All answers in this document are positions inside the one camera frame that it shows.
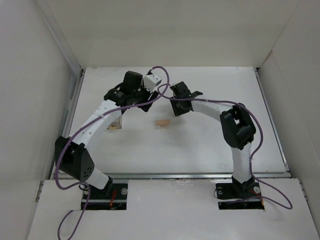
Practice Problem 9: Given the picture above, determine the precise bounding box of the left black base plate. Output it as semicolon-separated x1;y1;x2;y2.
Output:
85;183;128;211

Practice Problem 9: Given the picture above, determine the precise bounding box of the purple cable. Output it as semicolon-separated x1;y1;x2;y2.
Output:
54;65;172;240
157;83;294;210

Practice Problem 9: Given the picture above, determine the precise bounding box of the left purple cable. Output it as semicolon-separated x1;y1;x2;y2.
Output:
54;65;172;240

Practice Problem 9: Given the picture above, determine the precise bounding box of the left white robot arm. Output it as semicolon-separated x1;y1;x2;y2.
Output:
54;71;162;197

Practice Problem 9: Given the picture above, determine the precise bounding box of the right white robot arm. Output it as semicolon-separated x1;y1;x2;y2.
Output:
170;81;256;198

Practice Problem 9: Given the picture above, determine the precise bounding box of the long rectangular wood block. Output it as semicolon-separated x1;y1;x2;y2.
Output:
155;119;171;126

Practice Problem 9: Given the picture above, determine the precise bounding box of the aluminium front rail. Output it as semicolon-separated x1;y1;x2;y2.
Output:
51;172;292;180

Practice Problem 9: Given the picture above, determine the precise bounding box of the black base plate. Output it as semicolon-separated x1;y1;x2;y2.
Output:
85;183;128;211
214;182;265;210

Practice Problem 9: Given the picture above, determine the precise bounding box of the clear plastic box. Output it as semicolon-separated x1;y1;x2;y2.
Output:
107;116;123;130

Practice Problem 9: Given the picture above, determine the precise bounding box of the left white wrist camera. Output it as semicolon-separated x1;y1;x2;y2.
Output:
143;73;162;92

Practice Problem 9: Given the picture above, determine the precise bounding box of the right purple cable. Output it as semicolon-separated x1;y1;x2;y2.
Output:
157;83;294;210

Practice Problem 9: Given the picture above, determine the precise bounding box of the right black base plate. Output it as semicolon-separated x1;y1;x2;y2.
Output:
214;182;265;210

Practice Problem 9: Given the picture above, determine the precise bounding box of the white front cover board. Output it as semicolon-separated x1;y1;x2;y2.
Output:
28;178;319;240

